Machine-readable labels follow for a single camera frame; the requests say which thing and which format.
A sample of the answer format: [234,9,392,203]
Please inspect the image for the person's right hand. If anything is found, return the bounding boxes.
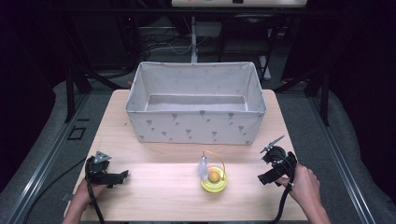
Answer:
[275,163,322,209]

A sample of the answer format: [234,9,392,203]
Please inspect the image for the grey printed fabric storage box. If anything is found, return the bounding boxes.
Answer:
[125,61,268,146]

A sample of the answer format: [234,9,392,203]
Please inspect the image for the metal floor rail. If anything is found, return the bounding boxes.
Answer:
[5,92,92,224]
[306,92,378,224]

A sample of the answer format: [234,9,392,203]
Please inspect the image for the person's left hand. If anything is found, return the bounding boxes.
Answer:
[75,177,107,207]

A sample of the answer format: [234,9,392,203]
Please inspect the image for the thin black cable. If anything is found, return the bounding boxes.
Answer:
[21,158,88,224]

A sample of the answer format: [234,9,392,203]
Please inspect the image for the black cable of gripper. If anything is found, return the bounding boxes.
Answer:
[85,157,106,224]
[270,182,295,224]

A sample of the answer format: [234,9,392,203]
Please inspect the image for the white desk leg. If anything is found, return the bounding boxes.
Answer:
[190,16,200,64]

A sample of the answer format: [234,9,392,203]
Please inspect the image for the loose cables on floor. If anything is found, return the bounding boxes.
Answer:
[139,26,208,59]

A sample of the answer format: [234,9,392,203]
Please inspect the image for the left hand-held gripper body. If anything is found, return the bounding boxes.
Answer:
[84,150,120,189]

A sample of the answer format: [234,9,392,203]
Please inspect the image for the black chair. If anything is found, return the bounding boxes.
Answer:
[217,12,276,63]

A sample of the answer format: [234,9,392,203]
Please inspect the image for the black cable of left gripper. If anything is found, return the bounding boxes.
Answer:
[85,157,106,224]

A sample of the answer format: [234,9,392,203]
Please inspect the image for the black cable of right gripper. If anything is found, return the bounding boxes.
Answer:
[270,182,295,224]

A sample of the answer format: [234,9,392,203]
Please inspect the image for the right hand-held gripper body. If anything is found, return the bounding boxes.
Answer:
[260,134,299,188]

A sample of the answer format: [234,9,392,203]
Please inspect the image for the black metal stand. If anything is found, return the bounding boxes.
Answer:
[274,66,332,127]
[62,59,94,124]

